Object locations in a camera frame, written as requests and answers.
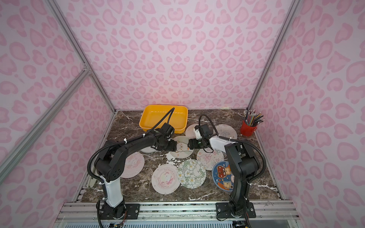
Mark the pink floral line coaster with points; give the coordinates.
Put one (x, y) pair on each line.
(209, 160)

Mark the green bunny coaster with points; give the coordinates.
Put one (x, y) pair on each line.
(148, 150)

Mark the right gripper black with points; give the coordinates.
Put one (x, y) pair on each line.
(195, 143)

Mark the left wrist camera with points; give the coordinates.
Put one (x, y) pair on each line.
(167, 130)

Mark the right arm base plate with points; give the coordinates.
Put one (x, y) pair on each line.
(224, 211)

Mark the pink ring bunny coaster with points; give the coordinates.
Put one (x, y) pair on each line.
(165, 179)

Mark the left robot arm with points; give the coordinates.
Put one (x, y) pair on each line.
(107, 164)

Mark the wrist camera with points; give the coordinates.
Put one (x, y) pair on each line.
(202, 131)
(167, 130)

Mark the green alpaca coaster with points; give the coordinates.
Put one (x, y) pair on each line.
(182, 150)

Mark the pink cartoon coaster back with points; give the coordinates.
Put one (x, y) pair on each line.
(190, 131)

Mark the pale pink left coaster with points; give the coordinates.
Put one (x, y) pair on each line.
(133, 165)

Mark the green white flower coaster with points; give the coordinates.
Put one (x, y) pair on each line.
(191, 174)

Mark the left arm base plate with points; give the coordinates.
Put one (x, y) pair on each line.
(123, 211)

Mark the yellow plastic storage box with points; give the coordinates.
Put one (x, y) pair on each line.
(152, 114)

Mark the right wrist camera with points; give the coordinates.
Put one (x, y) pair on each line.
(202, 131)

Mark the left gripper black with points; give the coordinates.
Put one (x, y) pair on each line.
(169, 144)

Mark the white butterfly coaster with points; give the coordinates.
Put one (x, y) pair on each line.
(226, 131)

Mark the red pencil cup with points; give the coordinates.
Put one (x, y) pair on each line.
(247, 130)

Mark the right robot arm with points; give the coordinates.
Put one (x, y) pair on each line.
(246, 162)

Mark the coloured pencils bundle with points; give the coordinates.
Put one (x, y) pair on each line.
(252, 118)

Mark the blue cartoon coaster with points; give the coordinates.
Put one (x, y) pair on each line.
(223, 177)

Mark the aluminium front rail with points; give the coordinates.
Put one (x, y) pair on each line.
(185, 214)

